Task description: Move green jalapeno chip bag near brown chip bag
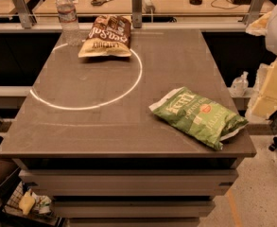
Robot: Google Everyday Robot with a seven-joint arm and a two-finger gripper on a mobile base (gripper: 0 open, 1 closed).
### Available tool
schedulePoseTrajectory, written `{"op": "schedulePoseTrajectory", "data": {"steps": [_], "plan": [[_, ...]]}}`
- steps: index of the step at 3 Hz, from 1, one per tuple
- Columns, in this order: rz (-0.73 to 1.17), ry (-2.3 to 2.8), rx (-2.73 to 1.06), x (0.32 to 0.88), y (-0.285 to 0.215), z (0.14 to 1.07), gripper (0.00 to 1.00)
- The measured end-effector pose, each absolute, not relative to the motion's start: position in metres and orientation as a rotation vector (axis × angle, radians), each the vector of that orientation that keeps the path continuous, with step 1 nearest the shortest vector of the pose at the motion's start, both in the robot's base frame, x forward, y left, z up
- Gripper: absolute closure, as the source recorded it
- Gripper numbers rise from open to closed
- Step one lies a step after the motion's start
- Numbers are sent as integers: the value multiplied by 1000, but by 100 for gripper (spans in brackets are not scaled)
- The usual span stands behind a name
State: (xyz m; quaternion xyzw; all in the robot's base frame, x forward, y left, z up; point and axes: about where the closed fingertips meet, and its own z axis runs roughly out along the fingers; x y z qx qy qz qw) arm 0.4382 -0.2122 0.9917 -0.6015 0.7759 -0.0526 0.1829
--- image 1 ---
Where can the green jalapeno chip bag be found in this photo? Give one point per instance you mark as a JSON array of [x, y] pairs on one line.
[[198, 116]]

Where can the brown sea salt chip bag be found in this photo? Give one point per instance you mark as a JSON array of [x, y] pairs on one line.
[[109, 36]]

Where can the grey drawer cabinet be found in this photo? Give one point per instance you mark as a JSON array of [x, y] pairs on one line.
[[142, 197]]

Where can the metal bracket post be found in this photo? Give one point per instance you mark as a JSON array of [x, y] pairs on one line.
[[23, 13], [136, 13], [253, 12]]

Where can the left metal bracket post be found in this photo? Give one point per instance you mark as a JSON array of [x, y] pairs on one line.
[[23, 13]]

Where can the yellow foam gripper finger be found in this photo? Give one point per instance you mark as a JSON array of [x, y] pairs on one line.
[[266, 103], [259, 26]]

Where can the clear sanitizer bottle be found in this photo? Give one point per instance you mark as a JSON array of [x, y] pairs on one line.
[[240, 85]]

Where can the middle metal bracket post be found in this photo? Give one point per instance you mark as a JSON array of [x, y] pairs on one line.
[[136, 13]]

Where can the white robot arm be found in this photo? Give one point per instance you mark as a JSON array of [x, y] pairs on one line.
[[271, 45]]

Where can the white power strip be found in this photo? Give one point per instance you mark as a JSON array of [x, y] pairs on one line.
[[148, 6]]

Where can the clear plastic water bottle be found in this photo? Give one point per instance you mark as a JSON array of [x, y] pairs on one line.
[[69, 21]]

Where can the wire basket with items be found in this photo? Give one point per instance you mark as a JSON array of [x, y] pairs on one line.
[[41, 215]]

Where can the yellow item in basket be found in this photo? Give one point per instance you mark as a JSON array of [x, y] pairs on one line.
[[26, 203]]

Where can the black handled scissors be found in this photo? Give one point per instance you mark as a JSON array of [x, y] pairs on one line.
[[98, 3]]

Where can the right metal bracket post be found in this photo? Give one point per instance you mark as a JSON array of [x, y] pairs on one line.
[[253, 12]]

